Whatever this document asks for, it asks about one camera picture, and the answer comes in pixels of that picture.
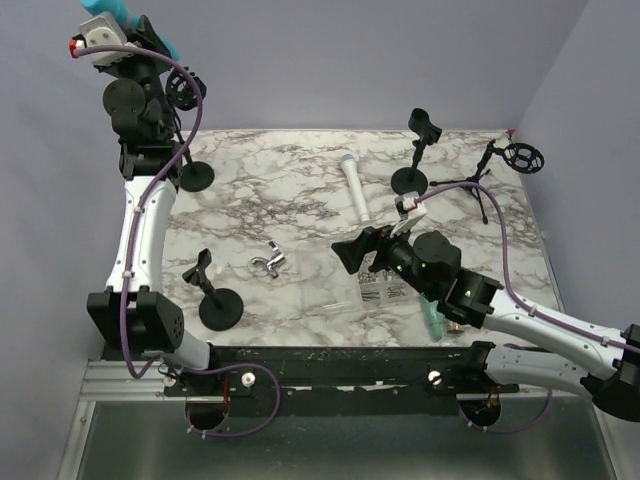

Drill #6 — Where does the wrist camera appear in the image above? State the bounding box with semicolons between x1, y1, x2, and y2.
390;192;427;238
69;12;129;67

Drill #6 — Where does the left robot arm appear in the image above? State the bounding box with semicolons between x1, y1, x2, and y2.
70;5;222;395

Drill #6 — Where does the black clip stand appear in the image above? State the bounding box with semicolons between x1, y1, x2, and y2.
182;248;244;332

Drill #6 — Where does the clear screw organizer box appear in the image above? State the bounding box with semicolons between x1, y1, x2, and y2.
294;230;420;316

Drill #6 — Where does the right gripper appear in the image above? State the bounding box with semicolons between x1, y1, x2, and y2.
333;216;436;299

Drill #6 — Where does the chrome faucet tap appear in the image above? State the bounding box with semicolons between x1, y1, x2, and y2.
249;240;286;279

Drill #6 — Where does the blue microphone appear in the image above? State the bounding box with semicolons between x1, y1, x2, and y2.
80;0;180;61

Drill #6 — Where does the mint green microphone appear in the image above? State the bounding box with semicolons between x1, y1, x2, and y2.
420;296;445;342

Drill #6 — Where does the black round base stand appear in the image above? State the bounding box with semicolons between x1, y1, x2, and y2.
391;108;442;195

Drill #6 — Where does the silver glitter microphone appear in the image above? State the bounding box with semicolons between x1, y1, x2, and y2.
446;321;464;335

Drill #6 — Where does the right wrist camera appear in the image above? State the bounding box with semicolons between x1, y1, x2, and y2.
390;192;427;238

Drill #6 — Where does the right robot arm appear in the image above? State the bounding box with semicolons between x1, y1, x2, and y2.
331;227;639;422

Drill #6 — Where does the white microphone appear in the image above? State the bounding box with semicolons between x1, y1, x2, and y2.
340;154;370;224

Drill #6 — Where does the black tripod shock mount stand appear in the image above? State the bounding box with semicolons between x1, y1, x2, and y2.
429;140;545;225

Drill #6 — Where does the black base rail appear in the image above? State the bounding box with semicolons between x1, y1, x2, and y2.
164;342;519;418

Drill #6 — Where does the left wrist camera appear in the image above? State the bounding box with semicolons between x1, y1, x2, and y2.
69;12;129;67

